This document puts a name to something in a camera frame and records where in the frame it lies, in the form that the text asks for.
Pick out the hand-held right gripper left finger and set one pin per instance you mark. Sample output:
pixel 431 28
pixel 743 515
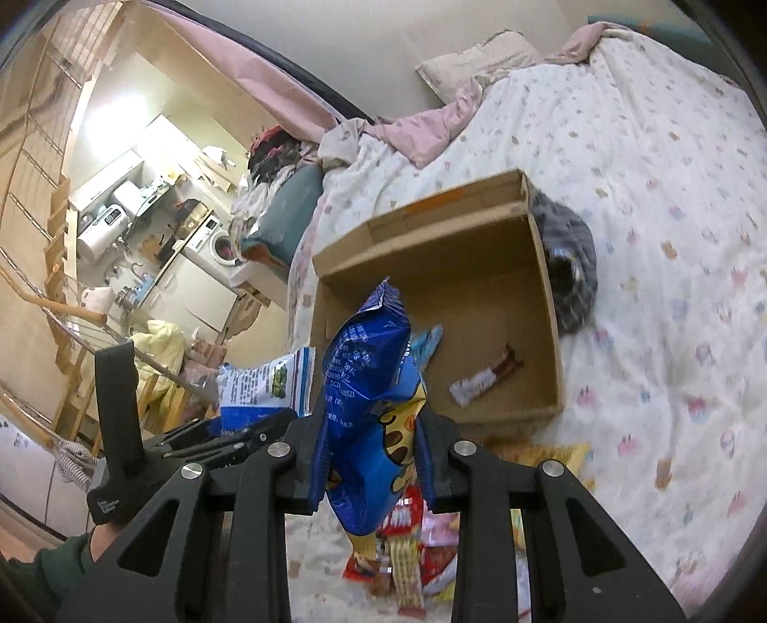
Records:
pixel 302 464

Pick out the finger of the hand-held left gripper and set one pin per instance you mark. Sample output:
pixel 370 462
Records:
pixel 251 432
pixel 192 429

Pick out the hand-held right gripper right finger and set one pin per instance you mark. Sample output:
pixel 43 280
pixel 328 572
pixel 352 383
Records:
pixel 438 467

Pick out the white and blue snack packet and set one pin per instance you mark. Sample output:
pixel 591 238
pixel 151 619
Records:
pixel 263 383

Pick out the red snack bag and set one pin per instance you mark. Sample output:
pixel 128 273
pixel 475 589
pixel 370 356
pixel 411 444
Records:
pixel 402 515

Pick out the silver foil snack packet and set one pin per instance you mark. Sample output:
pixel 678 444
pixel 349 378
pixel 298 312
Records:
pixel 365 383

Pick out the checkered beige snack packet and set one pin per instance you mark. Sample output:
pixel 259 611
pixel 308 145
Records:
pixel 407 575

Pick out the cardboard box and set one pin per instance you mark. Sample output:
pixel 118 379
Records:
pixel 479 287

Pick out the person's left forearm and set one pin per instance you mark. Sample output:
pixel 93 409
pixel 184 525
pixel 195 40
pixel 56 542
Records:
pixel 48 581

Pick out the yellow cloth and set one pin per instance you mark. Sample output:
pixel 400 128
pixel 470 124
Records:
pixel 159 359

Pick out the pink snack packet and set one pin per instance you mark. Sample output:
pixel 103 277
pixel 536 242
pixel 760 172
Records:
pixel 440 557

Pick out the brown and white snack bar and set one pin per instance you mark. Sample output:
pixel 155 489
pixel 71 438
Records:
pixel 486 376

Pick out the light blue snack packet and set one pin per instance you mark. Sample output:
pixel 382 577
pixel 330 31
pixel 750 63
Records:
pixel 426 348

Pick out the white kitchen cabinet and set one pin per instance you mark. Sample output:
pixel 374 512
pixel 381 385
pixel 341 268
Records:
pixel 195 296

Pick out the white washing machine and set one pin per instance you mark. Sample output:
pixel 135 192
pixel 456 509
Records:
pixel 213 242

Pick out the white water heater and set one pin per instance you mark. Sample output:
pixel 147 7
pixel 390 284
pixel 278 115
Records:
pixel 102 230

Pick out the grey striped cloth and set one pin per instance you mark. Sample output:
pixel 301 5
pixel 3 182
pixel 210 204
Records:
pixel 569 257

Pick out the printed bed quilt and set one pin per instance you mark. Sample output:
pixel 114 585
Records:
pixel 659 299

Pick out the pile of dark clothes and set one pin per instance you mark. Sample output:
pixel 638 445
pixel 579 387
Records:
pixel 272 150

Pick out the pink blanket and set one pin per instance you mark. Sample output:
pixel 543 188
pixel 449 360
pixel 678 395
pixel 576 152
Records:
pixel 431 129

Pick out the pink curtain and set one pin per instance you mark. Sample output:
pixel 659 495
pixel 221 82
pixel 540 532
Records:
pixel 251 60

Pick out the beige pillow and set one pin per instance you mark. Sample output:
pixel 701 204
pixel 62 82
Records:
pixel 473 63

